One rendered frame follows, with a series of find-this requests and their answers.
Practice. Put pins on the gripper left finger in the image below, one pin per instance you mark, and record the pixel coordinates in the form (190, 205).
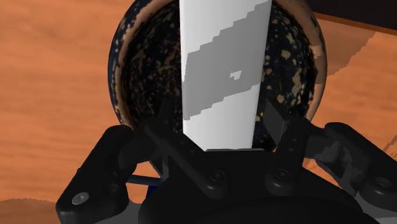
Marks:
(93, 173)

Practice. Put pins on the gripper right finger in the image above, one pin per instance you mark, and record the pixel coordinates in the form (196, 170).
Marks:
(338, 145)

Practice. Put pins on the white rectangular slab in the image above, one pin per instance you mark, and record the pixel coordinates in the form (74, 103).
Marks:
(223, 62)

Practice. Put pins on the blue thin rod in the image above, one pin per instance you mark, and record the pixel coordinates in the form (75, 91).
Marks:
(142, 180)

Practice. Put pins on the dark brown speckled bowl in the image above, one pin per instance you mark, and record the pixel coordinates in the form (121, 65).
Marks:
(145, 77)

